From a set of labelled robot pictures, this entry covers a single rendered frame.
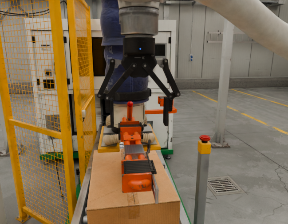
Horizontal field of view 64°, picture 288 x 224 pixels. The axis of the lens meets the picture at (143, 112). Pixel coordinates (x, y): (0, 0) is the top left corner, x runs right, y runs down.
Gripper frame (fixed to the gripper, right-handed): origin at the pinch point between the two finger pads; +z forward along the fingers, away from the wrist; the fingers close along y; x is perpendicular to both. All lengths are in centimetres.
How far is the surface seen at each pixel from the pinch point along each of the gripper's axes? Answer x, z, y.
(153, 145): -44, 25, -10
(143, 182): 6.3, 13.8, -0.4
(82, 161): -146, 82, 42
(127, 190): 5.1, 16.4, 3.3
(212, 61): -929, 23, -385
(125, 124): -37.2, 12.7, 3.1
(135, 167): 1.6, 12.1, 1.2
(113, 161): -69, 45, 10
